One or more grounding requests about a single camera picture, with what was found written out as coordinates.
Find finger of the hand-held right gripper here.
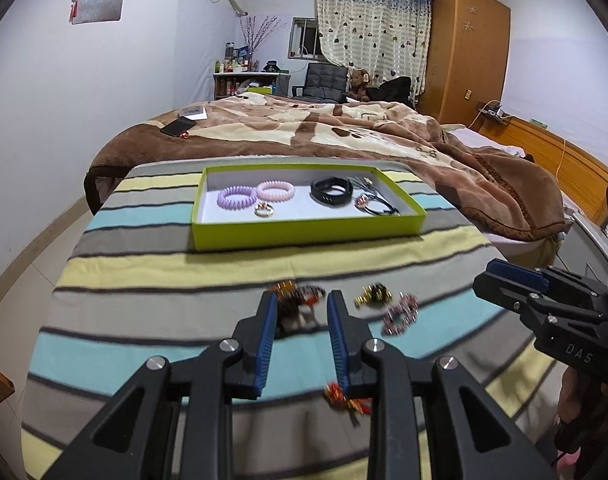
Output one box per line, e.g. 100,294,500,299
486,258,608,311
472,272,549,328

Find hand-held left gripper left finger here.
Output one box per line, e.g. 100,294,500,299
44,291,279,480

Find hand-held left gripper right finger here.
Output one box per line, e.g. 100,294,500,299
328,290,559,480

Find plain black hair tie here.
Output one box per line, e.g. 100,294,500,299
276,307,319,339

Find brown bead bracelet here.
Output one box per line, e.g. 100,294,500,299
269,282,329,312

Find green cardboard box tray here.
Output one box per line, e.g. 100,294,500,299
191,164,427,251

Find black hair tie with beads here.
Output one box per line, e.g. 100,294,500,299
354,194,401,216

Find purple spiral hair tie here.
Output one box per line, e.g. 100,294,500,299
217,186,259,210

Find black wristband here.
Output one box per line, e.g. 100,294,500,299
310,177,355,205

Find pink spiral hair tie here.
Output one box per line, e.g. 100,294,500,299
256,180,297,204

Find red and gold knotted charm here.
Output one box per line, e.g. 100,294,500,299
323,381,373,417

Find grey metal cabinet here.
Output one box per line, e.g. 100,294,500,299
548,204,608,272

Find brown patterned blanket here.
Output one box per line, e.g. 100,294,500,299
84,94,567,242

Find wooden headboard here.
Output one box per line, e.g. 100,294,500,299
476,115,608,197

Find striped cloth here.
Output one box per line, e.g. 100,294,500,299
21,157,564,480

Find white bed sheet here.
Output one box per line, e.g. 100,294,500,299
446,127,527,159

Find power strip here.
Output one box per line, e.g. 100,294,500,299
476,102,510,121

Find black clothing pile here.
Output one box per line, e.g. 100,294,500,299
366,76,415,109

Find wooden wardrobe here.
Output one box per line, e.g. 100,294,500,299
416,0,512,124

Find black phone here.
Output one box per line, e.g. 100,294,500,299
159,115,197,139

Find brown teddy bear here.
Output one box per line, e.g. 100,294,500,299
348,67,373,102

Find white shelf unit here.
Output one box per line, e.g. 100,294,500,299
213,71,293,101

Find black chair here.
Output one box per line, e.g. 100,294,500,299
291,62,350,104

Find group of bottles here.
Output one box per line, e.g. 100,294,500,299
213,42,260,75

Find heart print curtain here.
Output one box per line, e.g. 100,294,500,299
315,0,433,97

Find window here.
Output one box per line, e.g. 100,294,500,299
290,16,325,60

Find flower branches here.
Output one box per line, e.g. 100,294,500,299
238,14,285,62

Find pink crystal bracelet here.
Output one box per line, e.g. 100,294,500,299
381,293,419,336

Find orange charging cable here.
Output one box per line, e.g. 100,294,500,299
470,100,568,182

